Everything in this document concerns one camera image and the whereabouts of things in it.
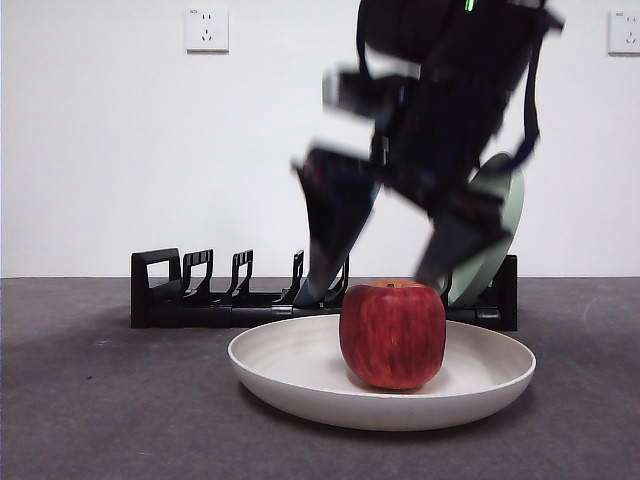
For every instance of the white wall socket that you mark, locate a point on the white wall socket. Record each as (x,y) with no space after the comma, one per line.
(625,32)
(207,30)

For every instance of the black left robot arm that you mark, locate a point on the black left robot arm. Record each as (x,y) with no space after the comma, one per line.
(450,100)

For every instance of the green plate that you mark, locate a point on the green plate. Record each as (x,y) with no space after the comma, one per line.
(480,280)

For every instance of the red apple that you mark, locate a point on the red apple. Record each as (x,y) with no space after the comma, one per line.
(392,335)

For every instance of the cream yellow plate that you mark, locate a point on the cream yellow plate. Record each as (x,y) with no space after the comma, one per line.
(300,380)

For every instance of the black plate rack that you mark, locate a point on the black plate rack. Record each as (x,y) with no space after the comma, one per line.
(165,315)

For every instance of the blue plate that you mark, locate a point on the blue plate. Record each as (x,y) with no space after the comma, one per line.
(302,299)

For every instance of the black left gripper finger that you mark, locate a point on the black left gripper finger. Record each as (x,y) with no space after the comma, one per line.
(455,240)
(335,215)

